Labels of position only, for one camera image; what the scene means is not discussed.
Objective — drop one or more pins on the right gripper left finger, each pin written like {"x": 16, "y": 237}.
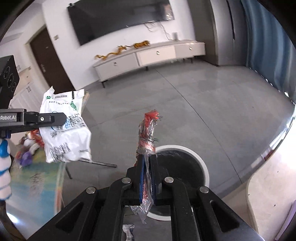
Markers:
{"x": 134, "y": 193}

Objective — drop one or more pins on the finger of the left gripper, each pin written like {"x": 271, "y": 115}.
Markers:
{"x": 37, "y": 120}

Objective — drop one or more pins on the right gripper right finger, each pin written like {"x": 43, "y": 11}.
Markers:
{"x": 159, "y": 189}

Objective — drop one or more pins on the red clear plastic wrapper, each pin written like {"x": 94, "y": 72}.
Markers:
{"x": 145, "y": 150}

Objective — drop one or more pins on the white printed plastic bag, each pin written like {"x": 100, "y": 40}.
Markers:
{"x": 70, "y": 141}

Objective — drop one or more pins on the white round trash bin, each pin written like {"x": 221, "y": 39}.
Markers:
{"x": 184, "y": 164}

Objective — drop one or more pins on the left hand blue white glove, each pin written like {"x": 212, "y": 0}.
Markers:
{"x": 5, "y": 177}

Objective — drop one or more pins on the red white crumpled bag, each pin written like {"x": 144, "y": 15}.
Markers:
{"x": 33, "y": 141}

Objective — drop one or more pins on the white shoe cabinet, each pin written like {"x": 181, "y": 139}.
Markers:
{"x": 28, "y": 94}

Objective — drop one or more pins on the purple crumpled wrapper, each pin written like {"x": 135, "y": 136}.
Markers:
{"x": 24, "y": 157}

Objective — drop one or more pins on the dark brown entrance door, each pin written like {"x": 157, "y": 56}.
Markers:
{"x": 49, "y": 63}

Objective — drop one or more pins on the white tv cabinet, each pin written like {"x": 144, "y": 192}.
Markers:
{"x": 143, "y": 57}

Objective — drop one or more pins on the golden dragon figurine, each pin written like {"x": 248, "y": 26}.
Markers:
{"x": 119, "y": 50}

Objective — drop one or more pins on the golden tiger figurine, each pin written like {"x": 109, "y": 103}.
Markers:
{"x": 141, "y": 44}

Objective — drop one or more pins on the white router box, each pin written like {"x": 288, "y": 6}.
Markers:
{"x": 175, "y": 36}

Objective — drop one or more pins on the grey refrigerator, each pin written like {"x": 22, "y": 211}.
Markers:
{"x": 222, "y": 26}

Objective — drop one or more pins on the blue curtain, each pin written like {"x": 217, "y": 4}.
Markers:
{"x": 270, "y": 51}

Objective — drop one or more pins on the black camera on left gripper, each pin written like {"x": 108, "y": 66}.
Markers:
{"x": 9, "y": 79}

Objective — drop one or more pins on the wall mounted black television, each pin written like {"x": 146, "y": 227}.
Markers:
{"x": 92, "y": 19}

